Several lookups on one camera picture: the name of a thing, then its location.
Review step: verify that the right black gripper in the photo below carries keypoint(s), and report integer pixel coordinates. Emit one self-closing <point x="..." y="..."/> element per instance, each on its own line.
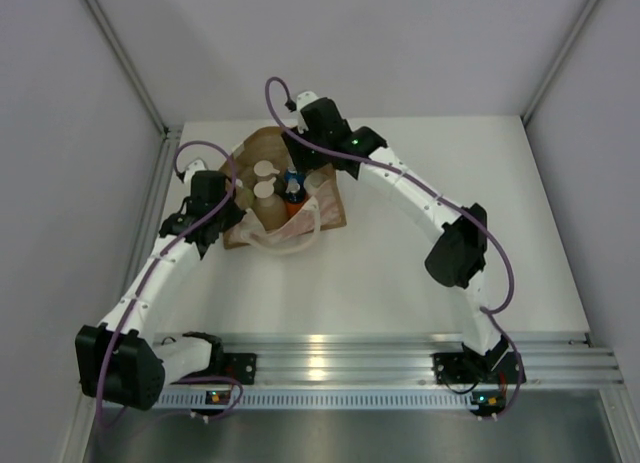
<point x="299" y="157"/>

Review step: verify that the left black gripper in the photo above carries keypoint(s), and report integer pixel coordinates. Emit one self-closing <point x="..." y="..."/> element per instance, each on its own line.
<point x="235" y="213"/>

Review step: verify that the burlap canvas tote bag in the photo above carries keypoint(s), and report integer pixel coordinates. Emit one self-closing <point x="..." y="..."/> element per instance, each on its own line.
<point x="323" y="211"/>

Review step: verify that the white round cap bottle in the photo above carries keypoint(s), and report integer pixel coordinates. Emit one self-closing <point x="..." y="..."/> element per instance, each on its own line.
<point x="314" y="181"/>

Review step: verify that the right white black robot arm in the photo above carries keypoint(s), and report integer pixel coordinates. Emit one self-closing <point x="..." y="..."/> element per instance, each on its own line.
<point x="459" y="235"/>

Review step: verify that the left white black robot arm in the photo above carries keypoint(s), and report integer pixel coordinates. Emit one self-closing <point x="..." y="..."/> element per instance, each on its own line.
<point x="117" y="359"/>

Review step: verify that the yellow-green squeeze bottle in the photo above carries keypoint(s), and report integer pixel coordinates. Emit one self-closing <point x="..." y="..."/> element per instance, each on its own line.
<point x="244" y="196"/>

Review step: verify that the grey-green pump bottle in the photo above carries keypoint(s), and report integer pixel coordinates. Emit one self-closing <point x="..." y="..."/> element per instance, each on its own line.
<point x="265" y="171"/>

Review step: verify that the dark blue spray bottle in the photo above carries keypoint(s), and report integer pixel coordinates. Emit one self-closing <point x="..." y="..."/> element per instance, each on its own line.
<point x="292" y="174"/>

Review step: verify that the beige pump bottle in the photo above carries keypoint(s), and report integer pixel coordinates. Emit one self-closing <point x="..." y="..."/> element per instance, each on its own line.
<point x="269" y="207"/>

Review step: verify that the blue orange spray bottle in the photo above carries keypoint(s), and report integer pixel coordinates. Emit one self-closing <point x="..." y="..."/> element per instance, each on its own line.
<point x="294" y="197"/>

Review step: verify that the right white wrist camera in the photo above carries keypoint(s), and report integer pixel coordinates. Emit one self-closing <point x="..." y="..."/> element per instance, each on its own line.
<point x="297" y="104"/>

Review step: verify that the aluminium mounting rail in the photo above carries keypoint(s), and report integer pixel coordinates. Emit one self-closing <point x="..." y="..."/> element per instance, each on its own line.
<point x="404" y="361"/>

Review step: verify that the slotted cable duct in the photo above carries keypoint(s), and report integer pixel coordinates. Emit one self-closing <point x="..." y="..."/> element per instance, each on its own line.
<point x="252" y="399"/>

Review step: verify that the left aluminium frame post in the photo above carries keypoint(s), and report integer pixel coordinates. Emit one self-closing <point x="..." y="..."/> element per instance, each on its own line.
<point x="125" y="63"/>

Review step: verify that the aluminium frame post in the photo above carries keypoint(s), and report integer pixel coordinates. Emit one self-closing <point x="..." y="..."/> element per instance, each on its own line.
<point x="564" y="50"/>
<point x="125" y="63"/>

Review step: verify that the right aluminium frame post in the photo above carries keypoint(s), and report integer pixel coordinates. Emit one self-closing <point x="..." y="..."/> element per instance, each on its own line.
<point x="564" y="50"/>

